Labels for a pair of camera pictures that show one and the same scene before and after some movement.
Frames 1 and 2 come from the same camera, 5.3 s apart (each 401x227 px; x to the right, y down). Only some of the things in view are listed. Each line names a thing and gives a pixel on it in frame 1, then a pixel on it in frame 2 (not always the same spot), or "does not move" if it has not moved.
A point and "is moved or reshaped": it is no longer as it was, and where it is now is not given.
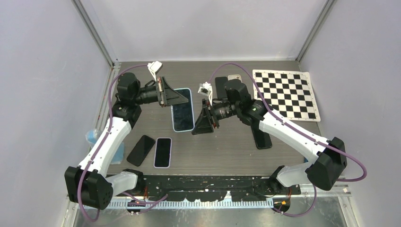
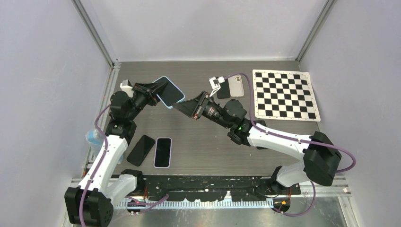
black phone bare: x=140 y=150 does not move
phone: x=182 y=114 is moved or reshaped
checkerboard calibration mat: x=290 y=92 does not move
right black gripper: x=204 y=123 → x=194 y=108
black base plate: x=214 y=188 does not move
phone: x=162 y=152 does not move
